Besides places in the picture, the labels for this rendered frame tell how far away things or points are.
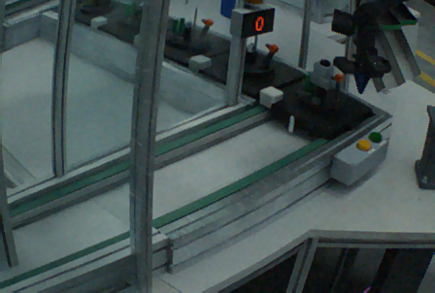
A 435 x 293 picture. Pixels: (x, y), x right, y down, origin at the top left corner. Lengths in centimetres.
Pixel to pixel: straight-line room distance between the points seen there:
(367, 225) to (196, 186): 43
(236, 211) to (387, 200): 49
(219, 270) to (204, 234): 9
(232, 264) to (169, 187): 25
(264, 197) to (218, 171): 19
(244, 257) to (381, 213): 41
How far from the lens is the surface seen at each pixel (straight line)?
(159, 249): 145
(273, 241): 164
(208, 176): 173
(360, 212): 178
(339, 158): 179
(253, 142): 189
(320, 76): 197
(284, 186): 166
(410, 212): 183
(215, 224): 151
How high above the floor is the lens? 181
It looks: 28 degrees down
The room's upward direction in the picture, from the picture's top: 6 degrees clockwise
